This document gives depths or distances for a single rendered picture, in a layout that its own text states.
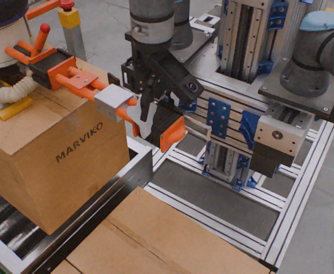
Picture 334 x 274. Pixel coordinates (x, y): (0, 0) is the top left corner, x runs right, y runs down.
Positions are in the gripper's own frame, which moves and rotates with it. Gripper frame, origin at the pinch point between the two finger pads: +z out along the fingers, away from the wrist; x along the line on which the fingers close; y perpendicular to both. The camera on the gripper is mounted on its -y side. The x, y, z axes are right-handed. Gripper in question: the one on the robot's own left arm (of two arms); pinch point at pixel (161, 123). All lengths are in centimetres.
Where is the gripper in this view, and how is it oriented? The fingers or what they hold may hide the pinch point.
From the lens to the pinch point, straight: 76.2
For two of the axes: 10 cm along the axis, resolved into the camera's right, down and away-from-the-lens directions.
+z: -0.1, 7.1, 7.0
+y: -8.0, -4.3, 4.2
